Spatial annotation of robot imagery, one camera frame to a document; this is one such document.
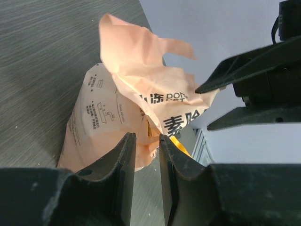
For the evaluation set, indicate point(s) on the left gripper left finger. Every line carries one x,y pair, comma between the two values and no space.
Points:
110,182

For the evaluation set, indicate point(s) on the aluminium rail frame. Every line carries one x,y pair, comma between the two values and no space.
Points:
201,152

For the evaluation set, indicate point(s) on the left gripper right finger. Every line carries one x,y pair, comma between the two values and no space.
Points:
184,187

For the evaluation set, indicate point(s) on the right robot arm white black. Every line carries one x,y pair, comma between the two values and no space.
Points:
288,23

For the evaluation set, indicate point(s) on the pink cat litter bag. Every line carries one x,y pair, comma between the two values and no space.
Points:
131,91

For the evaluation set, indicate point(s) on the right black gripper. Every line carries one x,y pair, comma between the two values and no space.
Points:
267,79

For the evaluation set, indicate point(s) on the yellow plastic scoop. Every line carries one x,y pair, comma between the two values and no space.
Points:
179,145

